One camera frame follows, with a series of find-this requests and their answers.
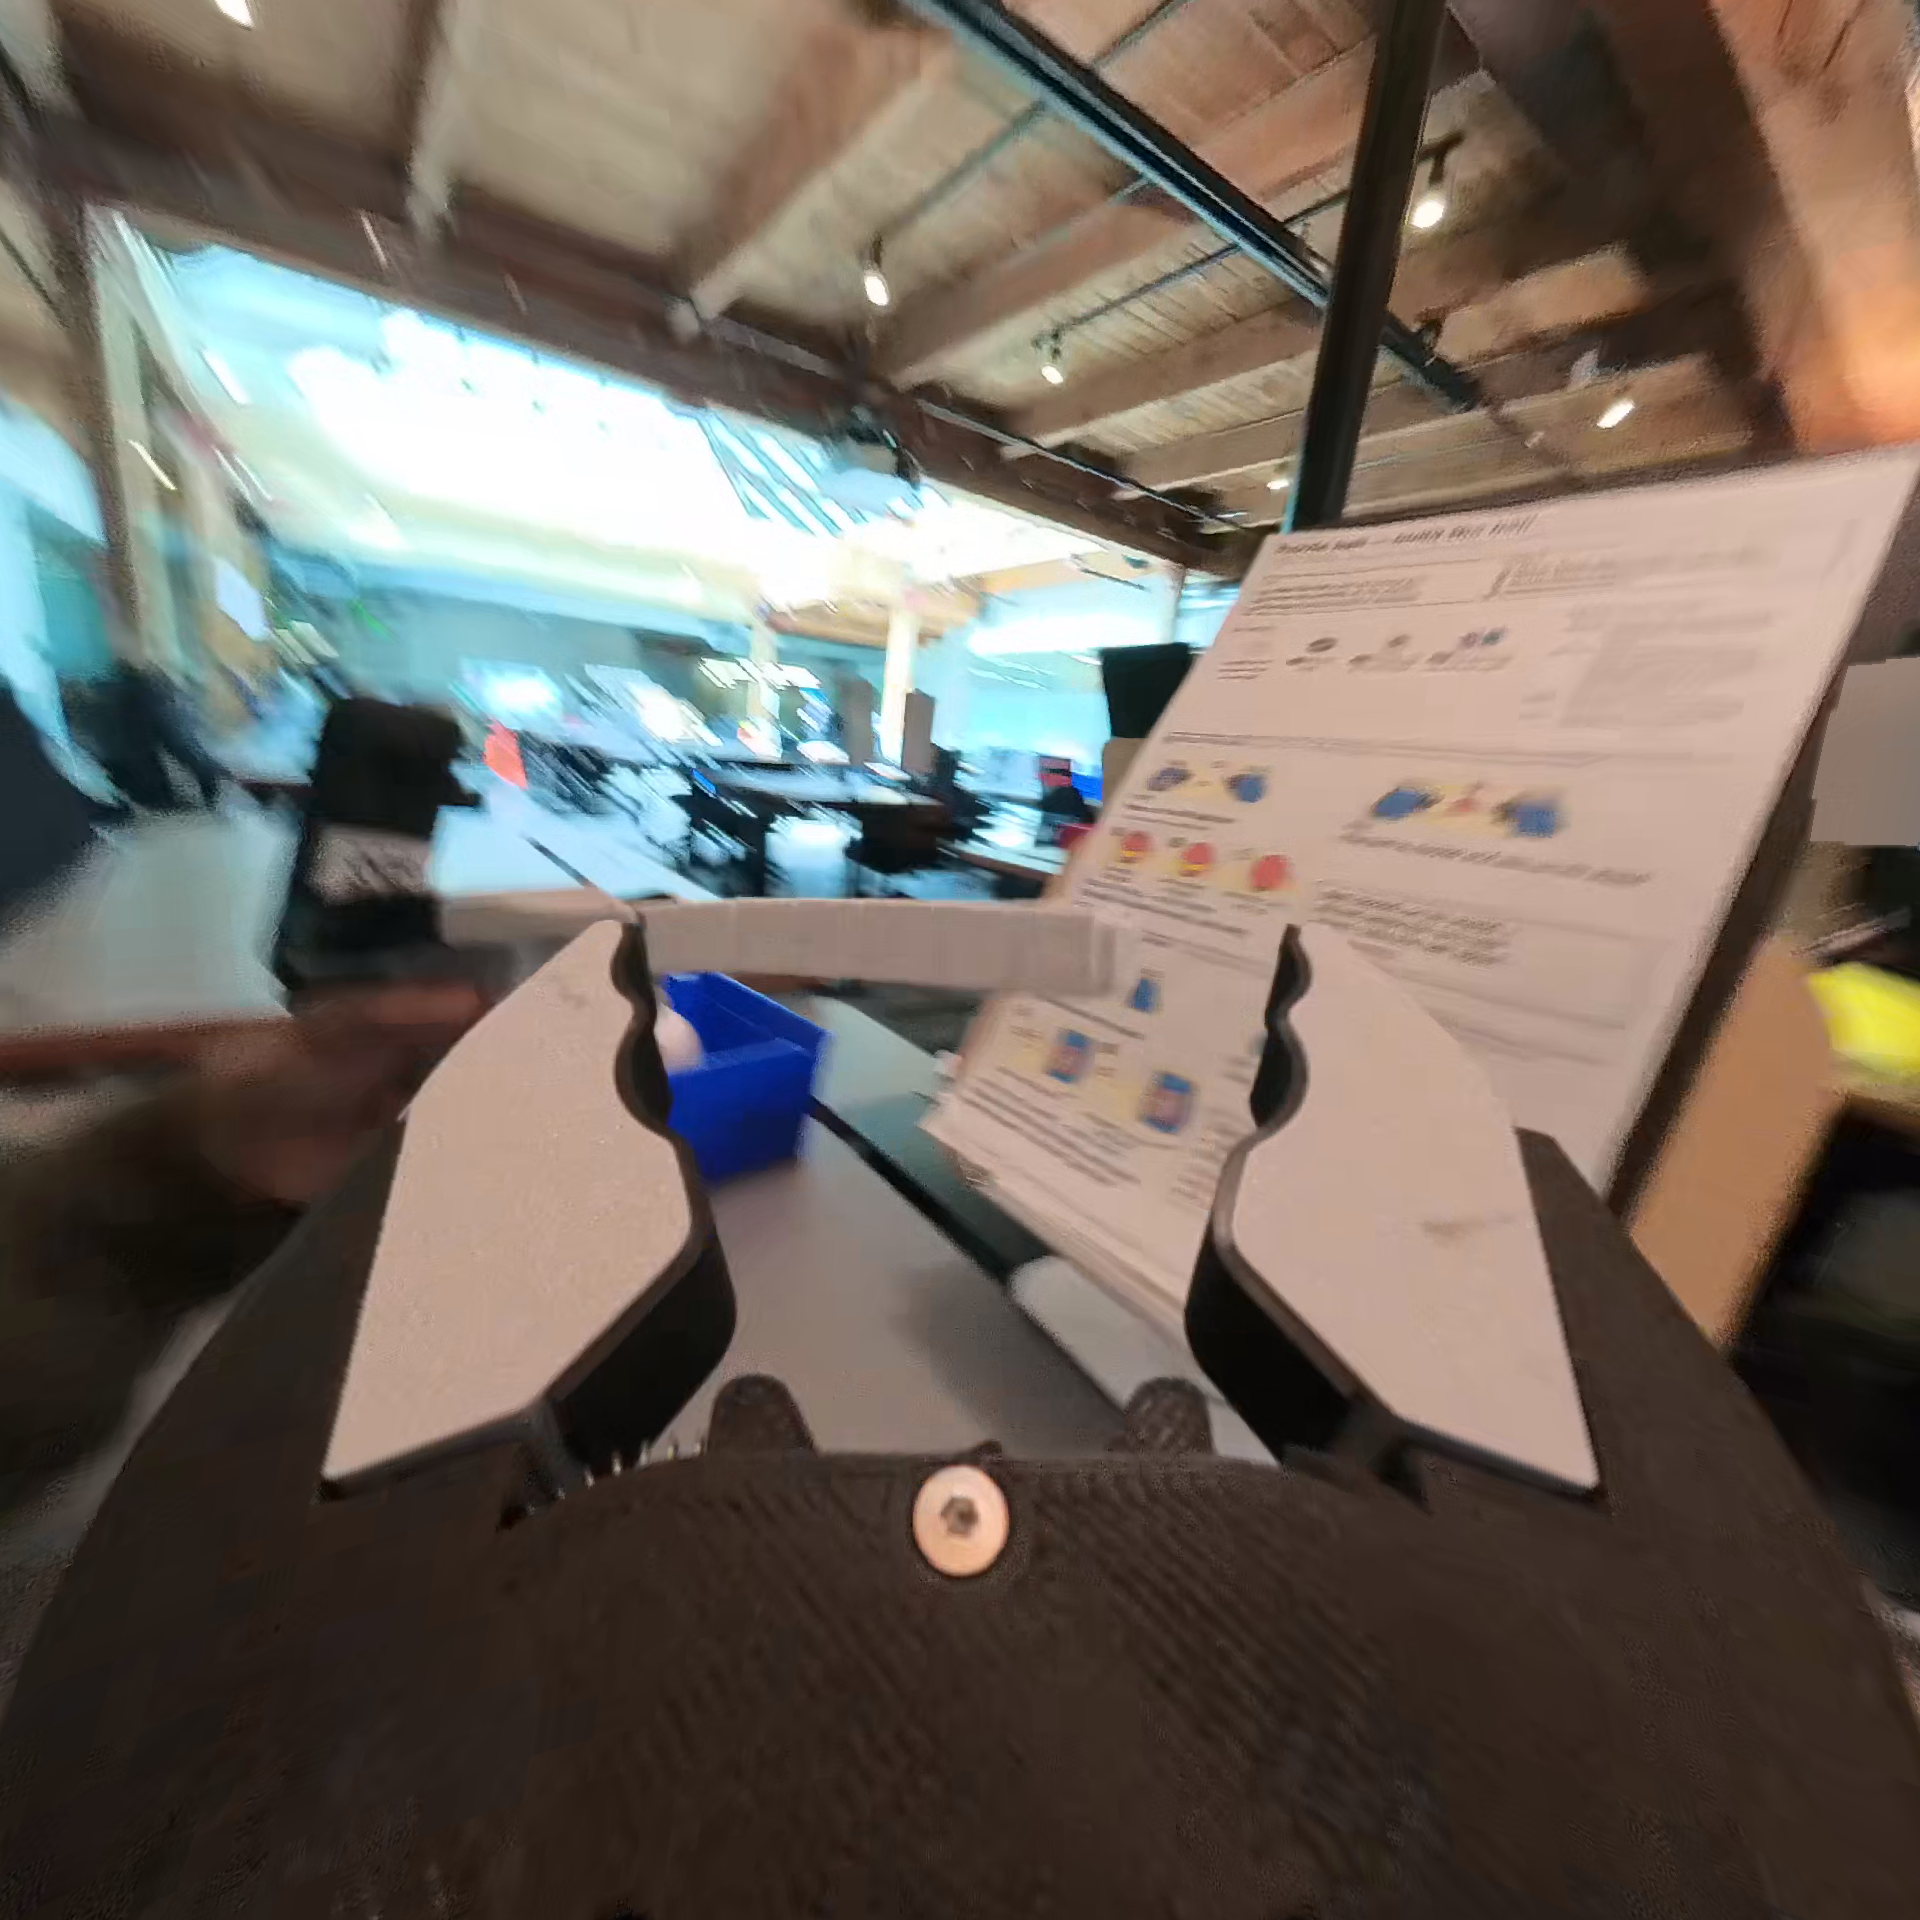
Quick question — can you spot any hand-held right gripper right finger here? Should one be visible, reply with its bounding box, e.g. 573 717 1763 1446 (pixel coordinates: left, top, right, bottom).
1183 921 1605 1502

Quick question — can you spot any black monitor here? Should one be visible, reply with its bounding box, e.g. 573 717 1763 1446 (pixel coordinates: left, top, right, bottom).
1099 644 1194 741

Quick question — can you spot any white block bar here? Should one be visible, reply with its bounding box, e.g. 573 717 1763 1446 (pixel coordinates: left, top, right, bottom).
637 895 1122 995

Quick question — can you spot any person's left hand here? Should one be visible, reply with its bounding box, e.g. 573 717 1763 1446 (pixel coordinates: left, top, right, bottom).
193 983 495 1208

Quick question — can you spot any yellow bin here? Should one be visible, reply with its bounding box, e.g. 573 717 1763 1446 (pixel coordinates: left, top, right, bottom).
1807 959 1920 1123

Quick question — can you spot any brown cardboard box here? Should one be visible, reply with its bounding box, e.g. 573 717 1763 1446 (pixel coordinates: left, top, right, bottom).
1627 943 1848 1347

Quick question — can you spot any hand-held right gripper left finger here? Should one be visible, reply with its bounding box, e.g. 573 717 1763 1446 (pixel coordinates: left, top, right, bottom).
320 918 735 1496

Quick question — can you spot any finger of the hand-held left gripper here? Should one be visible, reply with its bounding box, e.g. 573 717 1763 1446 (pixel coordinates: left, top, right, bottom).
433 891 643 951

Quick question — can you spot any black pole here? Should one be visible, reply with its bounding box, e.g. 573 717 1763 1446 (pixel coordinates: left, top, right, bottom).
1286 0 1446 535

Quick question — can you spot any blue plastic bin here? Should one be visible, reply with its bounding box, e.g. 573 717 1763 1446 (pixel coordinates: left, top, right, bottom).
659 972 830 1187

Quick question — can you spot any instruction sheet board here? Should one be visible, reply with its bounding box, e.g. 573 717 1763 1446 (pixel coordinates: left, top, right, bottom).
920 451 1920 1321

